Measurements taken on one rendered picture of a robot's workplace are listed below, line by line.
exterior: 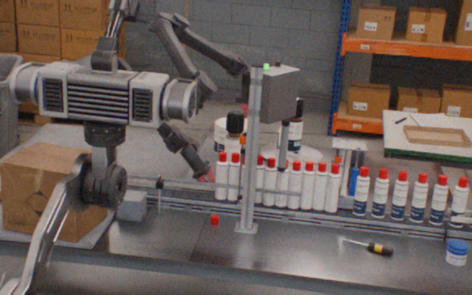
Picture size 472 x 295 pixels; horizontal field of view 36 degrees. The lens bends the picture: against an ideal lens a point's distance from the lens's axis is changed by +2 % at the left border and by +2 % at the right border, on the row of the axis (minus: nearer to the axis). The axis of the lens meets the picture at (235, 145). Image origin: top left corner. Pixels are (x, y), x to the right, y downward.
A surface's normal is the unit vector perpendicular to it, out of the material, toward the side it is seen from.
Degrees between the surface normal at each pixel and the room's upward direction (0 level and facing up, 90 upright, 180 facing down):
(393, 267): 0
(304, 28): 90
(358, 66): 90
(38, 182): 90
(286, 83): 90
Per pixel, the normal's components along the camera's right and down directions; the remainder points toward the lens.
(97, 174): -0.18, 0.32
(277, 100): 0.73, 0.27
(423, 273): 0.06, -0.94
